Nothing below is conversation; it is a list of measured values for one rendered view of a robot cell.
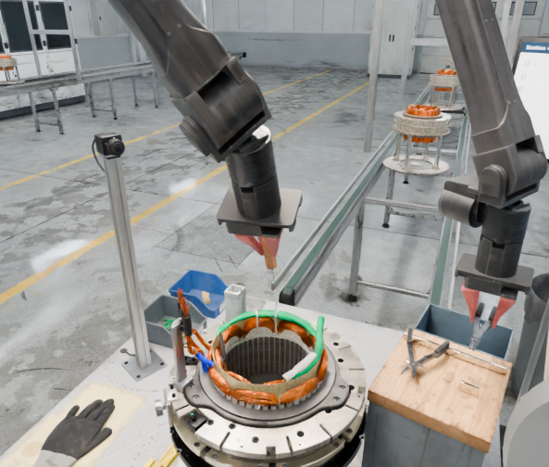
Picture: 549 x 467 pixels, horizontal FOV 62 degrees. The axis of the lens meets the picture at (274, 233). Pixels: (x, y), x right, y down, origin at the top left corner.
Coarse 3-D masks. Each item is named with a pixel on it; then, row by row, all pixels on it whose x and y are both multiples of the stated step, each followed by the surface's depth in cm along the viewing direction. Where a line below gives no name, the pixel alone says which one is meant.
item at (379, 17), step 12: (516, 0) 255; (408, 12) 410; (504, 12) 383; (516, 12) 256; (408, 24) 414; (504, 24) 387; (516, 24) 259; (408, 36) 418; (504, 36) 390; (516, 36) 261; (372, 48) 292; (408, 48) 422; (372, 60) 295; (372, 72) 298; (372, 84) 302; (372, 96) 304; (372, 108) 307; (372, 120) 311
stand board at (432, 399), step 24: (432, 336) 87; (432, 360) 81; (456, 360) 81; (504, 360) 81; (384, 384) 76; (408, 384) 76; (432, 384) 76; (456, 384) 76; (480, 384) 76; (504, 384) 76; (408, 408) 72; (432, 408) 72; (456, 408) 72; (480, 408) 72; (456, 432) 68; (480, 432) 67
